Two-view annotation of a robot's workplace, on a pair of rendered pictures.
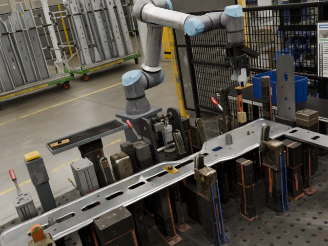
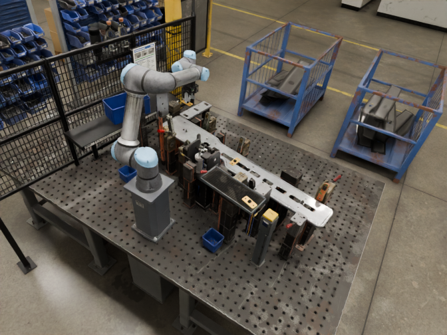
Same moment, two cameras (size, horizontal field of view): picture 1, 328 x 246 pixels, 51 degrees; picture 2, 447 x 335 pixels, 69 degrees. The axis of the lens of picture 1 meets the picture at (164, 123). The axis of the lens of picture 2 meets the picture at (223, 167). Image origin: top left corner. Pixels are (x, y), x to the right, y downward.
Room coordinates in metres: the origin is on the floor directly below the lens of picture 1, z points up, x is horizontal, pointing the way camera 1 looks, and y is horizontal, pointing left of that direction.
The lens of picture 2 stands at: (2.11, 1.46, 2.48)
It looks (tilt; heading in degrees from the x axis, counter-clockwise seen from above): 43 degrees down; 244
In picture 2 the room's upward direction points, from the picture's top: 6 degrees clockwise
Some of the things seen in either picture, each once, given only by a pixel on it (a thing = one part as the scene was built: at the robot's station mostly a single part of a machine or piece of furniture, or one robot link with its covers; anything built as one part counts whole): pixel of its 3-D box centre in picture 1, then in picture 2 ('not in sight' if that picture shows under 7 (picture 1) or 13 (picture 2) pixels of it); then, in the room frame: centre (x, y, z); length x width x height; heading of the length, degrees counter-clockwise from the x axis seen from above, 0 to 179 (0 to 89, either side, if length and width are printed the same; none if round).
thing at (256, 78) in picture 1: (278, 87); (127, 106); (1.92, -0.70, 1.10); 0.30 x 0.17 x 0.13; 18
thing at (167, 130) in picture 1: (167, 158); (203, 175); (1.56, 0.01, 0.94); 0.18 x 0.13 x 0.49; 118
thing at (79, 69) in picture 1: (97, 39); not in sight; (9.41, 1.35, 0.88); 1.91 x 1.01 x 1.76; 129
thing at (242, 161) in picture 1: (247, 190); (219, 149); (1.31, -0.31, 0.84); 0.11 x 0.08 x 0.29; 28
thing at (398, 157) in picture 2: not in sight; (388, 112); (-1.06, -0.79, 0.47); 1.20 x 0.80 x 0.95; 38
